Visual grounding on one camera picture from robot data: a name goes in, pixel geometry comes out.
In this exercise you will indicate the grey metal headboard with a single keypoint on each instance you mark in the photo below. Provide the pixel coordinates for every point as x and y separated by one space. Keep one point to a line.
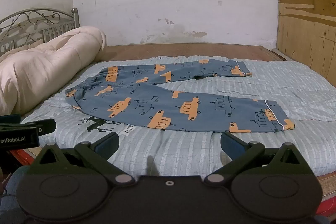
31 24

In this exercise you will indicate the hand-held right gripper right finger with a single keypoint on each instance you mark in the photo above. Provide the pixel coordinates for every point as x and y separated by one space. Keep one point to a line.
231 145

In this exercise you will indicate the blue pants with orange cars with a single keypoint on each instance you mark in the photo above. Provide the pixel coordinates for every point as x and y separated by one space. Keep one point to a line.
168 100

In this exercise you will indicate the light blue striped blanket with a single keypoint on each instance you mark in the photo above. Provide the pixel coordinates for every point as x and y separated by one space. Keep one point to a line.
275 98

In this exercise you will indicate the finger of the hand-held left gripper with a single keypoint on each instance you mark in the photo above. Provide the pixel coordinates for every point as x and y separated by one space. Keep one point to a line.
44 127

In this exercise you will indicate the plywood wall panel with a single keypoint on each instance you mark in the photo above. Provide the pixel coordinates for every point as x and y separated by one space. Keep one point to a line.
307 11

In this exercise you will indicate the cream rolled comforter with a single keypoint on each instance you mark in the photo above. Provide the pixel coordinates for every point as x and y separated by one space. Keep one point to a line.
44 66

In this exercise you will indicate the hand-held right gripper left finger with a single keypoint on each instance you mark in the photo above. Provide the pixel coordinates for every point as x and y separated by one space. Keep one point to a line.
107 145

